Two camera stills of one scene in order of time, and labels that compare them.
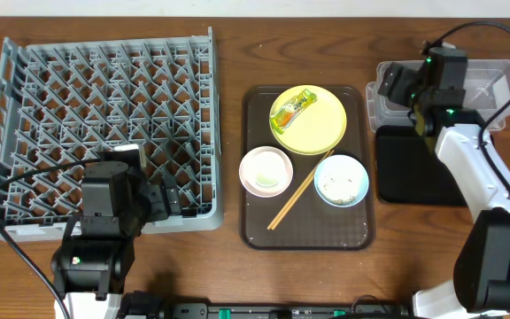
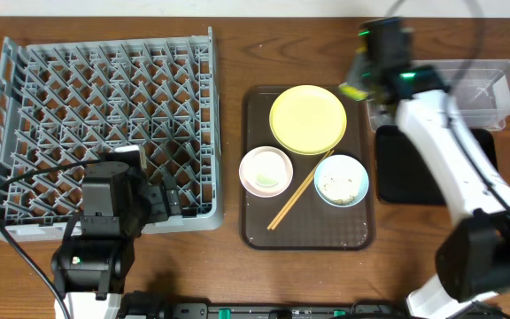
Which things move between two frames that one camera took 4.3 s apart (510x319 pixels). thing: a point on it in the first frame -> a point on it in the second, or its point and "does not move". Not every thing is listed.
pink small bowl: [266, 172] does not move
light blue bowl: [341, 181] does not move
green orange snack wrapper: [281, 120] -> [352, 92]
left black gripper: [169, 200] does not move
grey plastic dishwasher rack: [71, 101] does not move
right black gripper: [401, 82] -> [363, 81]
